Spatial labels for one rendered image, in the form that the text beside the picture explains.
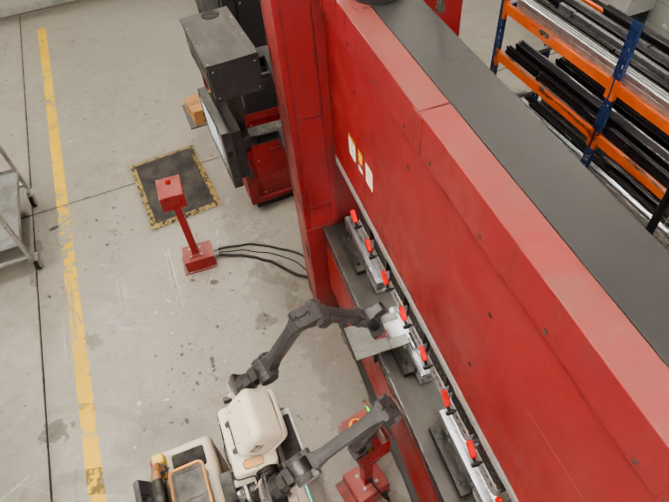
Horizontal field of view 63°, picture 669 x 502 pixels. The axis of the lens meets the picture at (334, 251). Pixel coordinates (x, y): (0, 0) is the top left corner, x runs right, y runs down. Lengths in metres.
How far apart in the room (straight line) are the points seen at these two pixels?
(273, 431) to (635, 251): 1.32
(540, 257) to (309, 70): 1.58
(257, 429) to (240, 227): 2.69
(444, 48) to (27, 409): 3.39
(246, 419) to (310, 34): 1.56
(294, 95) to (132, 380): 2.25
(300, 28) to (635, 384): 1.85
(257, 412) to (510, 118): 1.29
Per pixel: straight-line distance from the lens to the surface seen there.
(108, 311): 4.32
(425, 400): 2.58
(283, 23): 2.39
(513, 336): 1.46
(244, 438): 2.05
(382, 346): 2.56
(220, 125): 2.80
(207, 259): 4.20
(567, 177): 1.42
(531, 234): 1.27
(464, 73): 1.73
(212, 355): 3.84
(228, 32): 2.79
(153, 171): 5.22
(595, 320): 1.17
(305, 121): 2.66
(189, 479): 2.54
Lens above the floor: 3.22
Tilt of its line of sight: 50 degrees down
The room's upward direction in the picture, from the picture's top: 6 degrees counter-clockwise
